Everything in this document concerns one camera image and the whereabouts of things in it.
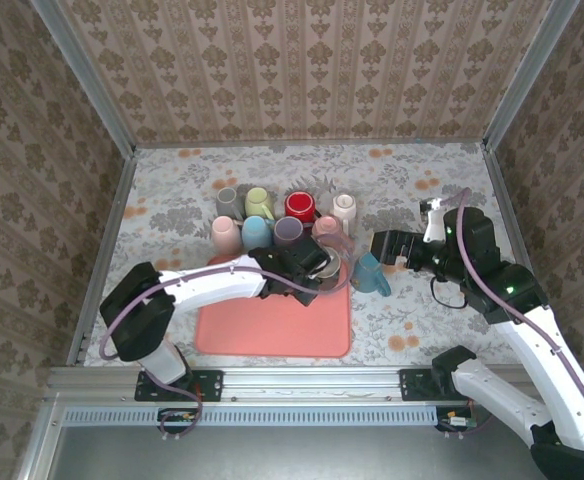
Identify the teal mug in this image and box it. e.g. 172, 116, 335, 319
351, 251, 392, 297

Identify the light blue mug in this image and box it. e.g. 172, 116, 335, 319
240, 215, 275, 251

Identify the salmon pink mug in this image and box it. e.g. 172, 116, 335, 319
311, 215, 346, 241

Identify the cream white mug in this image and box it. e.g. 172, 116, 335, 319
331, 193, 358, 234

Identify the red mug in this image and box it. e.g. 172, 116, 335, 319
284, 191, 323, 226

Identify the yellow-green mug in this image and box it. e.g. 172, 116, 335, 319
244, 186, 277, 221

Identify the pale pink mug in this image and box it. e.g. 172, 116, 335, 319
210, 215, 244, 255

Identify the grey mug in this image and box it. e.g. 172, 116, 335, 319
215, 187, 246, 221

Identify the purple mug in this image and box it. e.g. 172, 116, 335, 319
272, 215, 306, 247

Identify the salmon pink rubber mat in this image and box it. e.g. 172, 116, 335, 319
194, 253, 352, 359

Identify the floral tablecloth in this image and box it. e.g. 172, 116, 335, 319
84, 142, 531, 367

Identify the small circuit board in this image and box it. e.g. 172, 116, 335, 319
157, 407, 198, 434
436, 405, 476, 432

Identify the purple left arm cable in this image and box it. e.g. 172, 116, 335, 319
100, 232, 357, 442

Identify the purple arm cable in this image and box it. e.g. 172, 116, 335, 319
436, 187, 584, 441
100, 232, 357, 442

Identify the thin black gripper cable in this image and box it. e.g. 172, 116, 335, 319
430, 274, 468, 307

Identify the aluminium side rail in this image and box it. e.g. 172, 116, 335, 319
65, 149, 139, 367
480, 142, 533, 274

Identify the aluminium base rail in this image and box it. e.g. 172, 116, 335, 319
46, 366, 533, 404

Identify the slotted grey cable duct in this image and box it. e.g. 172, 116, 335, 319
63, 404, 441, 427

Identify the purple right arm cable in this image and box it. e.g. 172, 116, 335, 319
436, 187, 584, 441

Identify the aluminium frame post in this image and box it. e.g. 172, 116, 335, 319
480, 0, 582, 151
28, 0, 138, 157

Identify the aluminium lower frame rail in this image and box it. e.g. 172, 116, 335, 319
14, 394, 66, 480

